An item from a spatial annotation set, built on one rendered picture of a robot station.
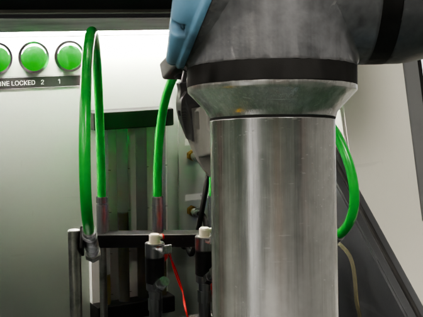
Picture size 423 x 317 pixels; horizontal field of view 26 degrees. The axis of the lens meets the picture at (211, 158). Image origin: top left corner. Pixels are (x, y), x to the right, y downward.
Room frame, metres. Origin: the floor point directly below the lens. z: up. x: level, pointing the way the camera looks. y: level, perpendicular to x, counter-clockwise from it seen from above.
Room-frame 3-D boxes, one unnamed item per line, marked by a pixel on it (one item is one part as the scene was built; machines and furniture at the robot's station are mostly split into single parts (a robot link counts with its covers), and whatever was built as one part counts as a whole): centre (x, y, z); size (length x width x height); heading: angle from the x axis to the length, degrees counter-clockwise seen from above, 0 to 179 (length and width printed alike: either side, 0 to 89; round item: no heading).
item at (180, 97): (1.13, 0.02, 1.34); 0.05 x 0.02 x 0.09; 119
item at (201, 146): (1.11, 0.00, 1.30); 0.06 x 0.03 x 0.09; 29
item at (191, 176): (1.61, -0.01, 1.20); 0.13 x 0.03 x 0.31; 118
